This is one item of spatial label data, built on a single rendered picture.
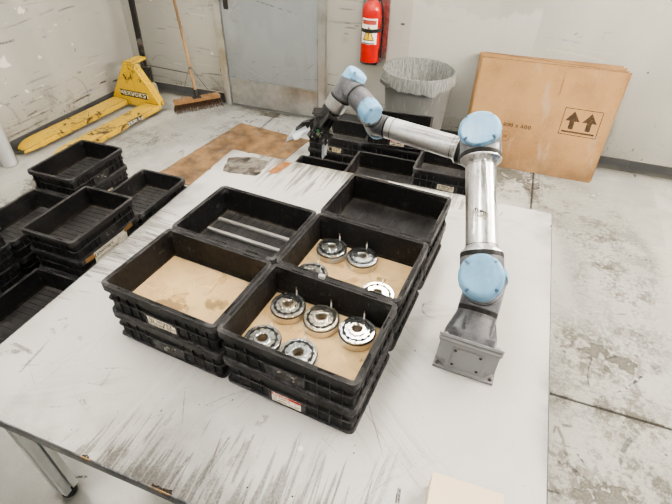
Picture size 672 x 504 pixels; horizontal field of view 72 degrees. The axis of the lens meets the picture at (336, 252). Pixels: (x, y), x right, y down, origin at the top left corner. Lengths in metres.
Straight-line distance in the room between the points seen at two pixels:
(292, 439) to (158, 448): 0.34
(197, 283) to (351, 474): 0.73
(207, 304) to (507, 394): 0.91
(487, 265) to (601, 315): 1.74
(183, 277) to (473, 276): 0.89
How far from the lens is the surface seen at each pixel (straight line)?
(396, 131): 1.62
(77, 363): 1.62
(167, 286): 1.55
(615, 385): 2.63
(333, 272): 1.52
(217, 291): 1.50
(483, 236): 1.30
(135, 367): 1.54
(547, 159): 4.09
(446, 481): 1.21
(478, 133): 1.39
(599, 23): 4.09
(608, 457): 2.38
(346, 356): 1.29
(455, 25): 4.10
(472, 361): 1.41
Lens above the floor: 1.85
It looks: 39 degrees down
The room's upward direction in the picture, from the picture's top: 1 degrees clockwise
